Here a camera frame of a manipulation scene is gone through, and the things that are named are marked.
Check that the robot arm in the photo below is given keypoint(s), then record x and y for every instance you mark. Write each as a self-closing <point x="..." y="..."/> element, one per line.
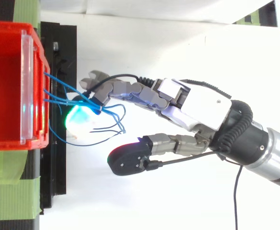
<point x="271" y="155"/>

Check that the red bin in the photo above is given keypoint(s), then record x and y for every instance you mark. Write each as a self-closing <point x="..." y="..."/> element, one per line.
<point x="3" y="95"/>

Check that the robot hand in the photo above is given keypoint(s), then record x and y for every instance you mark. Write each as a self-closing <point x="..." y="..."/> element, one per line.
<point x="202" y="107"/>

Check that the black panel with green patches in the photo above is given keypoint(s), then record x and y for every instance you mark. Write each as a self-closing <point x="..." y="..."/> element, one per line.
<point x="259" y="14"/>

